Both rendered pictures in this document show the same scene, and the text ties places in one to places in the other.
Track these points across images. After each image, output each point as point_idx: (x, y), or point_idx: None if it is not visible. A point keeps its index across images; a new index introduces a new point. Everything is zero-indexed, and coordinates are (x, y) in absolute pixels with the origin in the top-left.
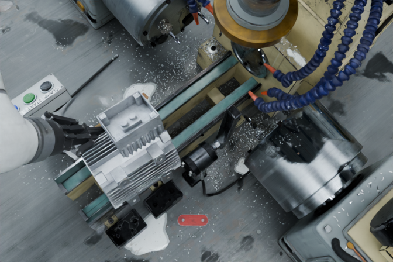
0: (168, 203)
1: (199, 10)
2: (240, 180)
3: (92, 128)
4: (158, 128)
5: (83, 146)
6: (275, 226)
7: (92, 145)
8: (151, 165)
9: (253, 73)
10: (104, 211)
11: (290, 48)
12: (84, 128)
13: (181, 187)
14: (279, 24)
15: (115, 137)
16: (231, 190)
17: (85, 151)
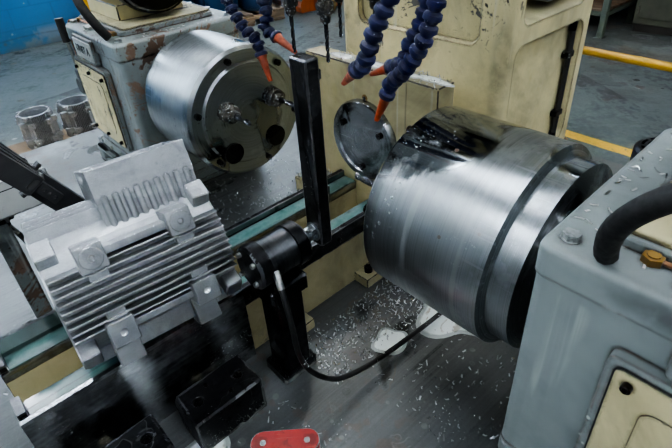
0: (226, 397)
1: (281, 96)
2: (384, 364)
3: (55, 179)
4: (183, 174)
5: (0, 151)
6: (475, 444)
7: (35, 183)
8: (163, 241)
9: (376, 175)
10: (67, 394)
11: (415, 73)
12: (34, 169)
13: (265, 386)
14: None
15: (87, 170)
16: (368, 383)
17: (11, 176)
